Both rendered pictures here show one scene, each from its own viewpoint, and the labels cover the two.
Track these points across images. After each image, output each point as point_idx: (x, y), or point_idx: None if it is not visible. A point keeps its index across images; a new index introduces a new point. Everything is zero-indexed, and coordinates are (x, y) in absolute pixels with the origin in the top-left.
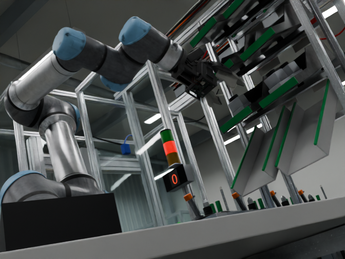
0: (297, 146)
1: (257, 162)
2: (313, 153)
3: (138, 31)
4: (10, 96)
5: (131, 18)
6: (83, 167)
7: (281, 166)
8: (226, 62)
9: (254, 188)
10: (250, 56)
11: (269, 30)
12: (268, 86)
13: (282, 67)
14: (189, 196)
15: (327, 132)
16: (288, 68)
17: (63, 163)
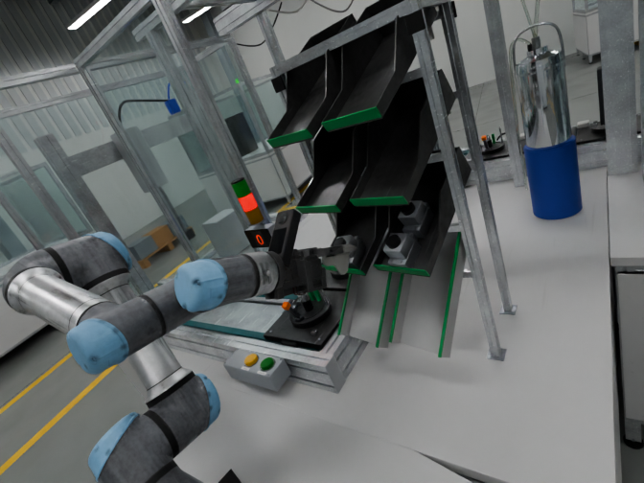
0: (411, 299)
1: (362, 287)
2: (431, 336)
3: (211, 303)
4: (17, 311)
5: (191, 281)
6: (168, 359)
7: (395, 338)
8: (331, 207)
9: (363, 337)
10: (366, 206)
11: (401, 198)
12: (388, 255)
13: (405, 214)
14: (287, 307)
15: (451, 325)
16: (414, 220)
17: (143, 367)
